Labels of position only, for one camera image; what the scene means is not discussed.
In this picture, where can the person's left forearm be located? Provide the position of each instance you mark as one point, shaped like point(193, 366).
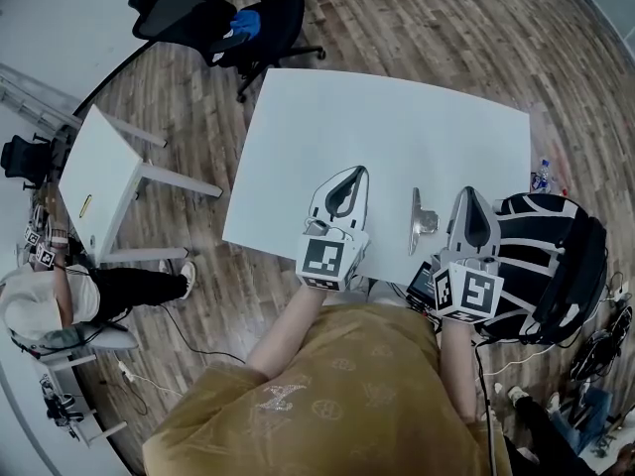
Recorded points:
point(288, 330)

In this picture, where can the person's right forearm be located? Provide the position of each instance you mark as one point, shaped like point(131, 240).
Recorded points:
point(459, 365)

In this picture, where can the black electronic equipment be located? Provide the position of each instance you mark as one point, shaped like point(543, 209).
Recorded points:
point(59, 407)

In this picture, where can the white power strip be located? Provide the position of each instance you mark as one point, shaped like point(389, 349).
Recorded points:
point(126, 371)

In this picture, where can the long white desk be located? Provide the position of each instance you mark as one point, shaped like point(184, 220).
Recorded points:
point(35, 434)

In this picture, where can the gray chair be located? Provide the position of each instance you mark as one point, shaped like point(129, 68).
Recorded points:
point(114, 339)

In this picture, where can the blue cloth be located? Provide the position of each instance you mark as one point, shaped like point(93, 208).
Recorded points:
point(248, 20)

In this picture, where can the black white striped backpack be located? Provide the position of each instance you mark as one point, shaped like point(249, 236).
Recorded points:
point(536, 246)

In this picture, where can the small white table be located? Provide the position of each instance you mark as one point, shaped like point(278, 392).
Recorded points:
point(99, 176)

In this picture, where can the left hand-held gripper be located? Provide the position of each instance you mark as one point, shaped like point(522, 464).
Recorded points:
point(325, 261)

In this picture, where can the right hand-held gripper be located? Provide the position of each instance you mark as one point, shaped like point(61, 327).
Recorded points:
point(469, 290)

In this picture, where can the clear bottle blue label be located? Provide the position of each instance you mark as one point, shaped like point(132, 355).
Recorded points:
point(543, 174)

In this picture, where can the person's light gray trousers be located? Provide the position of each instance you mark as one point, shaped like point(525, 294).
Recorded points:
point(389, 293)

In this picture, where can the person's mustard t-shirt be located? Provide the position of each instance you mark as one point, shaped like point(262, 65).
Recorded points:
point(347, 404)

